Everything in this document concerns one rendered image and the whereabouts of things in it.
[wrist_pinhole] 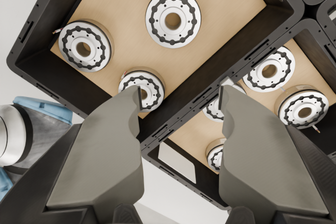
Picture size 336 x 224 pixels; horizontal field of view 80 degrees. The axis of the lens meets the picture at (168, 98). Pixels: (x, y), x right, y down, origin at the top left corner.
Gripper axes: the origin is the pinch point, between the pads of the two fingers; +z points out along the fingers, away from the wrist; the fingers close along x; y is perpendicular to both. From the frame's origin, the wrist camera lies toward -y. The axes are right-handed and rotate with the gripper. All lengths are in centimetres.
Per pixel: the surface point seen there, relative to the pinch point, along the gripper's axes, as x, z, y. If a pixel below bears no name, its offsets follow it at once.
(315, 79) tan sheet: 30.2, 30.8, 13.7
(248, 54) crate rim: 11.2, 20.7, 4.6
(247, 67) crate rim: 11.4, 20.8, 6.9
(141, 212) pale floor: -40, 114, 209
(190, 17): 2.2, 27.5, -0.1
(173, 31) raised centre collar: -1.0, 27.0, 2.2
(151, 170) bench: -11, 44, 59
